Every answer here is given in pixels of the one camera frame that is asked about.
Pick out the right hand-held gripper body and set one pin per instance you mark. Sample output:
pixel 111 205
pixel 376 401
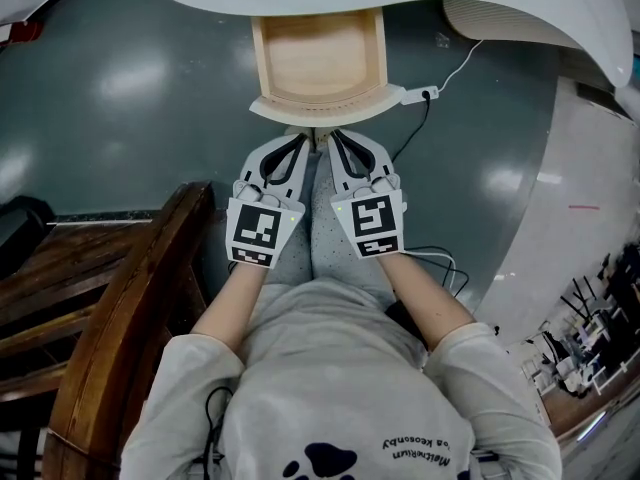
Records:
pixel 372 223

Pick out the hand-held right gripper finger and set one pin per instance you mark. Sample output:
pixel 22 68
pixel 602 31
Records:
pixel 340 168
pixel 377 155

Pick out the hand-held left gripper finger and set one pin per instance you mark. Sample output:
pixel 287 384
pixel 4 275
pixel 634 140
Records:
pixel 299 173
pixel 255 160

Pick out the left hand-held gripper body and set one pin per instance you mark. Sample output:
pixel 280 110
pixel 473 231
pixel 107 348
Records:
pixel 252 228

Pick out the wooden desk drawer white front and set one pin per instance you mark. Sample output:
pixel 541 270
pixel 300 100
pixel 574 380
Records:
pixel 320 48

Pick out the person's left forearm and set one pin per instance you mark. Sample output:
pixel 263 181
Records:
pixel 227 308

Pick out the person's right forearm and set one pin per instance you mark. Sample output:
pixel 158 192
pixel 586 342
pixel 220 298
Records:
pixel 425 298

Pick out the person's grey speckled trousers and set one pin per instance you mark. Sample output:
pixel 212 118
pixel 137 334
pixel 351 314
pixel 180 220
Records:
pixel 320 228

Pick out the white power strip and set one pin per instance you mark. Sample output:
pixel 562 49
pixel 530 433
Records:
pixel 417 95

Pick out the dark brown wooden chair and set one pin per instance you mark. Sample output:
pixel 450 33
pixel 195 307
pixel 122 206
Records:
pixel 125 293

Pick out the person's grey printed shirt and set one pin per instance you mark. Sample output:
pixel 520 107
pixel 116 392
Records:
pixel 340 383

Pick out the black bag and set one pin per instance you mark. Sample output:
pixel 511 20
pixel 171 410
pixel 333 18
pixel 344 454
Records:
pixel 22 228

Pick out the group of white desks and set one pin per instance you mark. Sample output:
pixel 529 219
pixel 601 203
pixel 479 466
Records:
pixel 590 338

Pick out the red box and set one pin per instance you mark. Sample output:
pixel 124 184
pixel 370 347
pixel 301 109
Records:
pixel 22 32

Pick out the white ribbed desk pedestal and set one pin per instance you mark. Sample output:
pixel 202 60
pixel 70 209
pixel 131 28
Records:
pixel 500 23

